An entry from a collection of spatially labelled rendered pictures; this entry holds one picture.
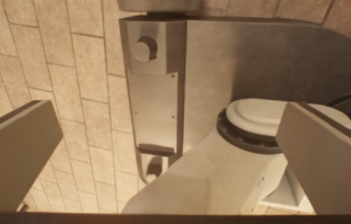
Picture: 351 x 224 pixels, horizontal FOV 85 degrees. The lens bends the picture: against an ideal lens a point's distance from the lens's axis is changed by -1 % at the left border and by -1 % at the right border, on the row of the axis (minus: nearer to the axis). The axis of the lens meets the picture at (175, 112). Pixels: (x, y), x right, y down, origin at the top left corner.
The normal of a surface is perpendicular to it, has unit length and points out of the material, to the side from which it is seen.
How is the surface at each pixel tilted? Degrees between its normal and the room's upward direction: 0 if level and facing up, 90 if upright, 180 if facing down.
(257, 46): 0
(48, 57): 0
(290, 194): 90
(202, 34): 0
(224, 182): 90
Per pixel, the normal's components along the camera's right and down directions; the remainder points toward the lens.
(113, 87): -0.21, 0.49
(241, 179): 0.00, -0.86
